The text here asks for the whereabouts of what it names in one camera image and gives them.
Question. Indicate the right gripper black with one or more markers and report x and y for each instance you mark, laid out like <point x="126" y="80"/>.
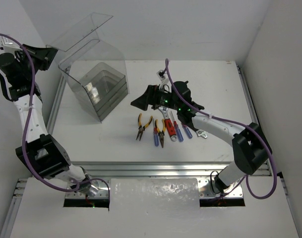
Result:
<point x="151" y="96"/>

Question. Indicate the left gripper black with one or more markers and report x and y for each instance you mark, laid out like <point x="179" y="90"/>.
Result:
<point x="42" y="58"/>

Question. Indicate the red handled adjustable wrench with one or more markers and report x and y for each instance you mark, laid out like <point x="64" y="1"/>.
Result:
<point x="168" y="123"/>

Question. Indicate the red blue screwdriver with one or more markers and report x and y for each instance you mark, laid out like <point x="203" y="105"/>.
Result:
<point x="177" y="129"/>
<point x="187" y="131"/>
<point x="155" y="134"/>

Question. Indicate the black handled adjustable wrench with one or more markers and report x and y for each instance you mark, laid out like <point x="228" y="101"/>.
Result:
<point x="201" y="133"/>

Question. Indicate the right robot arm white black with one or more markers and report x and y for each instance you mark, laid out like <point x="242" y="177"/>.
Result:
<point x="250" y="147"/>

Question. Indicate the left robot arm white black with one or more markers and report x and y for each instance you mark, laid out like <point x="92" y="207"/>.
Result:
<point x="40" y="152"/>

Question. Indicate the yellow black needle-nose pliers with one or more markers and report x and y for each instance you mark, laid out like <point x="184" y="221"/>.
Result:
<point x="141" y="127"/>

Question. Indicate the yellow black long-nose pliers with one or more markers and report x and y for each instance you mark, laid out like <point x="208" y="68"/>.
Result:
<point x="160" y="132"/>

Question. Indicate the clear stacked plastic container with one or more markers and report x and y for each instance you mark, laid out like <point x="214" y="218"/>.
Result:
<point x="96" y="74"/>

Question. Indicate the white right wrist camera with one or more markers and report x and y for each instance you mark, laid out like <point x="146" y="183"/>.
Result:
<point x="162" y="75"/>

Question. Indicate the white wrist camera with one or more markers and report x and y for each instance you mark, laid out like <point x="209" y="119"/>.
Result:
<point x="6" y="44"/>
<point x="162" y="75"/>

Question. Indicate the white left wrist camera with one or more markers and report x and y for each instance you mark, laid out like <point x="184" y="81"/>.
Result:
<point x="6" y="44"/>

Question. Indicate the aluminium frame rail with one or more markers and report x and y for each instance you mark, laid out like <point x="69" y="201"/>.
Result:
<point x="155" y="191"/>

